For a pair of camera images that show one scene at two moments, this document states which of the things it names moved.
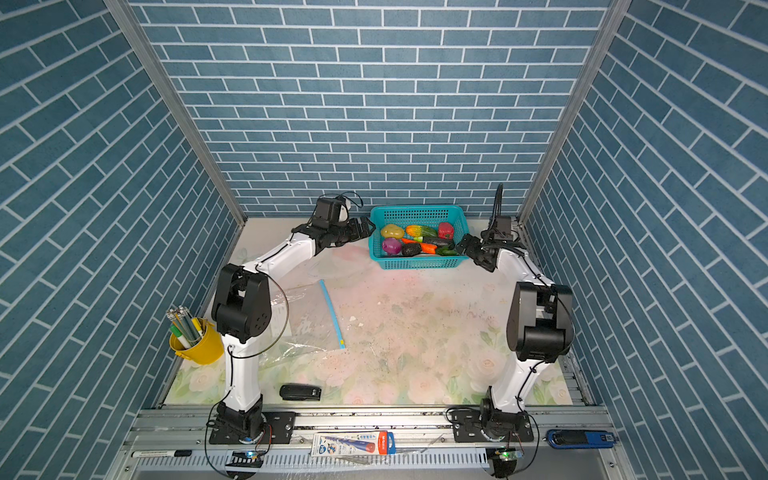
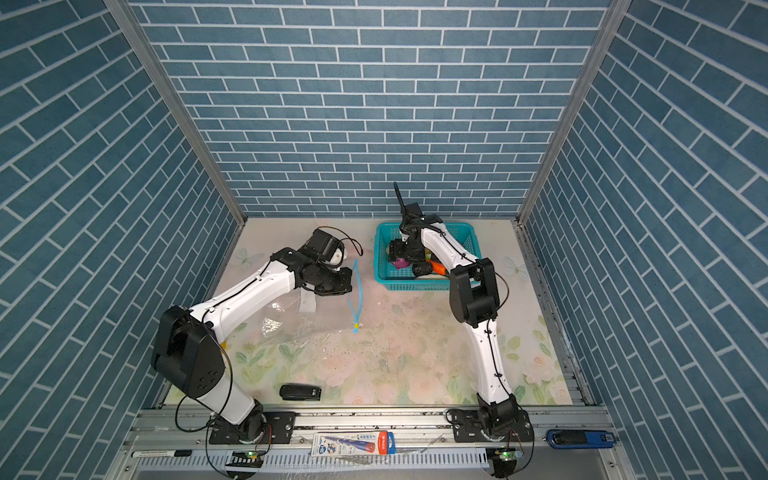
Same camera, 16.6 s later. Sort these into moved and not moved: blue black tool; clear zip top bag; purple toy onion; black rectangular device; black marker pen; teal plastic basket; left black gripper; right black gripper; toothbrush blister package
Moved: left black gripper; right black gripper; clear zip top bag; purple toy onion; teal plastic basket
Not moved: black marker pen; blue black tool; toothbrush blister package; black rectangular device
